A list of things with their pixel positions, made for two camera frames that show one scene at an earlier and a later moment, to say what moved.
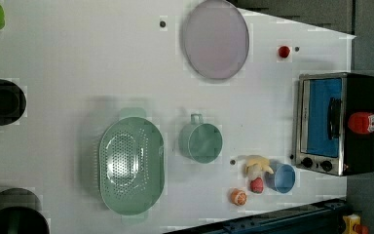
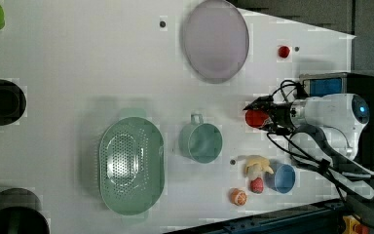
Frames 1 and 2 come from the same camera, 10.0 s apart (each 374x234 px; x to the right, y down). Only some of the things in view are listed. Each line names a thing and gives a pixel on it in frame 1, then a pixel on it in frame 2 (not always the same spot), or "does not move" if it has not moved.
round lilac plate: x=216 y=39 does not move
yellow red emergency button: x=354 y=225 does not move
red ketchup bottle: x=365 y=123 -> x=255 y=118
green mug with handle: x=200 y=141 does not move
